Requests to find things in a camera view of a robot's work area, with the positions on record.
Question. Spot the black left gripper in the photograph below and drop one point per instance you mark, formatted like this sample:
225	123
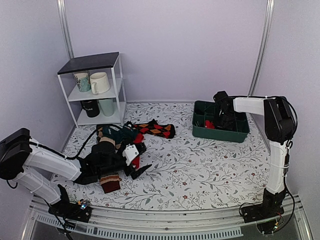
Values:
137	173

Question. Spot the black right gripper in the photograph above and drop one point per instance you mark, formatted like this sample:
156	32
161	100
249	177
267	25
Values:
230	126

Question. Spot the green divided organizer bin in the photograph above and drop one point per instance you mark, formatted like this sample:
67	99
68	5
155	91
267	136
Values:
206	110

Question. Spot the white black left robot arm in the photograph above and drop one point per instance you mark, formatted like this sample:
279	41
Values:
21	156

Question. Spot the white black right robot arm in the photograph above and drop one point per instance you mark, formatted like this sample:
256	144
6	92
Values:
280	125

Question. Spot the red rolled sock in bin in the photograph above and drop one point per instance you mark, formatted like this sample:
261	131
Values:
209	124

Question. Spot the dark teal sock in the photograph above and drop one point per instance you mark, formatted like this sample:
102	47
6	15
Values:
120	133

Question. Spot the dark maroon striped sock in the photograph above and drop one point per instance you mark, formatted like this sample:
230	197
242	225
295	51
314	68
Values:
110	183

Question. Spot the black red argyle sock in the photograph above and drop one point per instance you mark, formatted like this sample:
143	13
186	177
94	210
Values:
153	128

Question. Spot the floral patterned table mat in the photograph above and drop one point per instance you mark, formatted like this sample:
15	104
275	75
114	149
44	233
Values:
186	172

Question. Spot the beige brown argyle sock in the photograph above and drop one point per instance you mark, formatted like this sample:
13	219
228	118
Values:
102	135

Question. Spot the mint green mug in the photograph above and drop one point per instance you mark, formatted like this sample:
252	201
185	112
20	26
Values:
107	106

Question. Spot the black mug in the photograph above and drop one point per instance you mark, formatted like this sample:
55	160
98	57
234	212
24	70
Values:
91	108

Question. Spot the cream white mug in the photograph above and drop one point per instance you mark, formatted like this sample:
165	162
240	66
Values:
99	83

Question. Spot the white shelf with black top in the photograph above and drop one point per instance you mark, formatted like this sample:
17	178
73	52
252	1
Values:
104	62

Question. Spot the teal patterned mug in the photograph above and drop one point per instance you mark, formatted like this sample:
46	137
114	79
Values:
82	80

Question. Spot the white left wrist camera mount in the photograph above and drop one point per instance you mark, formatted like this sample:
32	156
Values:
130	152

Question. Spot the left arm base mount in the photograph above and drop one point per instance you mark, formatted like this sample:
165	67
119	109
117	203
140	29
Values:
80	211

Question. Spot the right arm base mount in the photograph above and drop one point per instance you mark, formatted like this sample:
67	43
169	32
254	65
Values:
271	206

